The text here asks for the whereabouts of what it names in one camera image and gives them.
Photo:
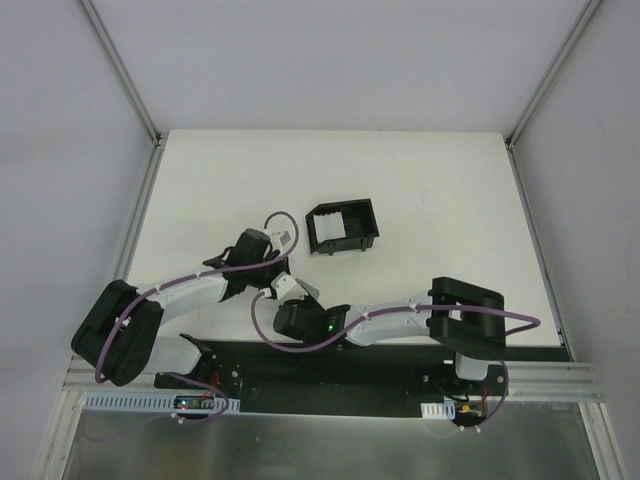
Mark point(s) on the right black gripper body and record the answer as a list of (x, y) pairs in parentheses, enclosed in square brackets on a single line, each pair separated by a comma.
[(288, 307)]

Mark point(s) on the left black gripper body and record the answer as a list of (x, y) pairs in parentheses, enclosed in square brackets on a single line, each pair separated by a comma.
[(279, 270)]

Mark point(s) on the black plastic card box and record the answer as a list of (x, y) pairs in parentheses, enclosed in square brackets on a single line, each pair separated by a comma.
[(348, 225)]

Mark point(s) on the green leather card holder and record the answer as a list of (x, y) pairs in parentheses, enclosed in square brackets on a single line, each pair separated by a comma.
[(312, 291)]

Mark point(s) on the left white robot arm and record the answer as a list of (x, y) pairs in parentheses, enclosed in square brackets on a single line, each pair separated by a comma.
[(119, 336)]

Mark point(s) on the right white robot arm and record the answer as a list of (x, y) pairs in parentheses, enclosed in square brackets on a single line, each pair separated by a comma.
[(465, 318)]

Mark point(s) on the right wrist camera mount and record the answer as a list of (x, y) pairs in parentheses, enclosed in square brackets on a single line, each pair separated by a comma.
[(287, 288)]

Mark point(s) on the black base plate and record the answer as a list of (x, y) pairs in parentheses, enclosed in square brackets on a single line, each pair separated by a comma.
[(387, 381)]

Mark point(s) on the right white cable duct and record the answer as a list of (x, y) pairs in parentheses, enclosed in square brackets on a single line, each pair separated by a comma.
[(438, 411)]

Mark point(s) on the white cable duct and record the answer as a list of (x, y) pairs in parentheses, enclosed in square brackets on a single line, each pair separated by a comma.
[(438, 411), (160, 403)]

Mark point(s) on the left white cable duct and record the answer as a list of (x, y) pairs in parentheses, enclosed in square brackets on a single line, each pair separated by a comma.
[(160, 403)]

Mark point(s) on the aluminium front rail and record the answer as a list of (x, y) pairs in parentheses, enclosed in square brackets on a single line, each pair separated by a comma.
[(529, 381)]

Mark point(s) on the left aluminium frame post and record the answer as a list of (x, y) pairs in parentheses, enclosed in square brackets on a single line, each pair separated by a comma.
[(109, 49)]

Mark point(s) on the aluminium frame post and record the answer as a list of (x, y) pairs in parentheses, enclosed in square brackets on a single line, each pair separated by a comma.
[(570, 42), (109, 49)]

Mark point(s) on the right aluminium frame post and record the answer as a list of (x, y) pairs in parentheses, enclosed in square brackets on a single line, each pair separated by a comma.
[(570, 42)]

